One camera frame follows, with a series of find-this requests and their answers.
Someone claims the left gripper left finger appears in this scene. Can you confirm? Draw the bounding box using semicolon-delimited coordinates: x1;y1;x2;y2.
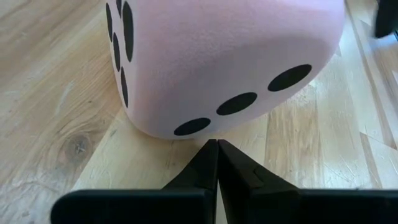
51;139;218;224

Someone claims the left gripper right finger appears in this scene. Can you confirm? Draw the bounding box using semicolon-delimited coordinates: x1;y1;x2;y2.
217;139;398;224

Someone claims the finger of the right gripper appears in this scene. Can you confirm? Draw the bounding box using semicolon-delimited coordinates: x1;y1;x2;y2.
374;0;398;39

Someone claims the pink foam die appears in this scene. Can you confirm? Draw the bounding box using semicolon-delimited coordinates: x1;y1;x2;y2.
104;0;346;140

